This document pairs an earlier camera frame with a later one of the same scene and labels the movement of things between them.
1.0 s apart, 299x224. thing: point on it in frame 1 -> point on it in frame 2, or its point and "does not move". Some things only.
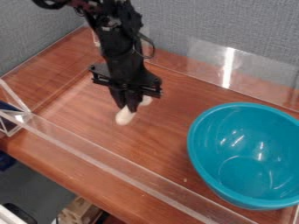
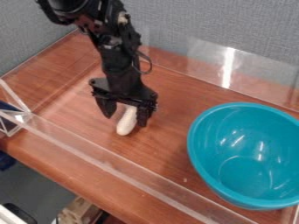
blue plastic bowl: [243, 145] does not move
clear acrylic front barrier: [119, 169] does not move
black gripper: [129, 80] -> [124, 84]
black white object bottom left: [13, 215] does not move
